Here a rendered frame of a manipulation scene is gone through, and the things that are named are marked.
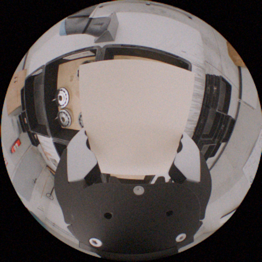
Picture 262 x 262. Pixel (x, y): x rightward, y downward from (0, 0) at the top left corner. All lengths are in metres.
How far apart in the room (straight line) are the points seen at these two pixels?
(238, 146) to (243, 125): 0.58
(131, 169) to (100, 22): 0.54
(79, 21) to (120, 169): 0.54
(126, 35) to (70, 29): 0.32
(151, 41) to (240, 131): 2.84
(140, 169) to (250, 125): 2.85
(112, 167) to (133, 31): 0.63
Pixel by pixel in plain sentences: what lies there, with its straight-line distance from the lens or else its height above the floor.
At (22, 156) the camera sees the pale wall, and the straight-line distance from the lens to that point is 3.40.
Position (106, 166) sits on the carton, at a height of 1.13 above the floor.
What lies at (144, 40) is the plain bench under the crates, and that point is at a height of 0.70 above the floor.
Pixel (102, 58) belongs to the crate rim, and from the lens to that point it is 0.31.
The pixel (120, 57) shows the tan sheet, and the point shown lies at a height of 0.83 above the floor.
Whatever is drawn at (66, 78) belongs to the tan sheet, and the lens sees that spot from 0.50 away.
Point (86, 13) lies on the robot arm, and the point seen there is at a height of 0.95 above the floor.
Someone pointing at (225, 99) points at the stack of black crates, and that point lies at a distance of 1.33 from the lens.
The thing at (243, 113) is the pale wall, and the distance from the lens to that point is 2.99.
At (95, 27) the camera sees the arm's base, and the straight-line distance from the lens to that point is 0.50.
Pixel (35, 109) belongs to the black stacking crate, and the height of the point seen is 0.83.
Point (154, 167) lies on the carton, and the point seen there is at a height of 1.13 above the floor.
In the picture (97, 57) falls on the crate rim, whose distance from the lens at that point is 0.32.
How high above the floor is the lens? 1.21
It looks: 60 degrees down
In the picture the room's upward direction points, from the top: 180 degrees counter-clockwise
